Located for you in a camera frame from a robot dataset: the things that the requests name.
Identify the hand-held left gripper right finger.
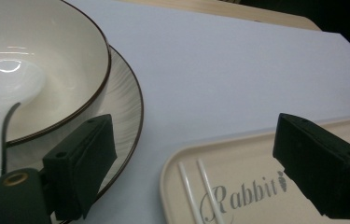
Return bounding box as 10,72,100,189
272,112,350,220

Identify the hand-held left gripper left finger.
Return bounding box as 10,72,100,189
41,114,119,221

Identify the beige tray with rabbit print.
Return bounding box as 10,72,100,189
159,115,350,224

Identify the white plate with dark rim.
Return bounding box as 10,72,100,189
4,45,145,224

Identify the white bowl with dark rim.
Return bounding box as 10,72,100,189
0,0,112,147

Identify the white chopstick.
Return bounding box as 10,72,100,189
196,158,227,224
176,161,204,224

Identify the white ceramic spoon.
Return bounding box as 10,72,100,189
0,59,47,208

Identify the pale blue table board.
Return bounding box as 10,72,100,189
50,0,350,224

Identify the wooden table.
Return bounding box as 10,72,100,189
122,0,322,32

